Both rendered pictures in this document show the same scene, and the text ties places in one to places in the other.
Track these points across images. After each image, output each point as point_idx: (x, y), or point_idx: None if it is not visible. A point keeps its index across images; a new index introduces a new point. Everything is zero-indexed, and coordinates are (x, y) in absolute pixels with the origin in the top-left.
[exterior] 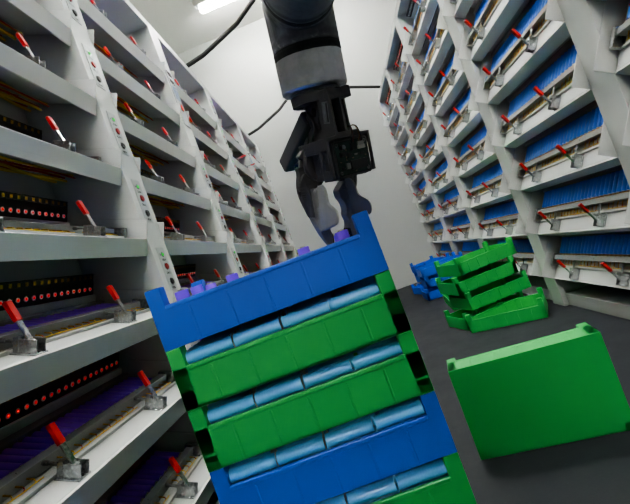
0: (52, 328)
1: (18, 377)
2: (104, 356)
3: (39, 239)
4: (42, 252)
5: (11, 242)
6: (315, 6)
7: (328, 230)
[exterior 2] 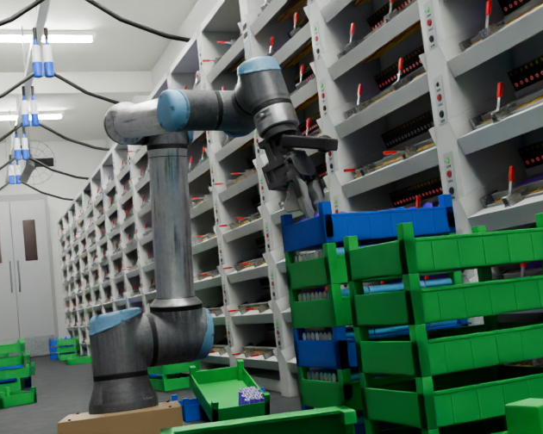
0: None
1: (496, 219)
2: None
3: (514, 120)
4: (521, 128)
5: (500, 128)
6: (249, 126)
7: (317, 210)
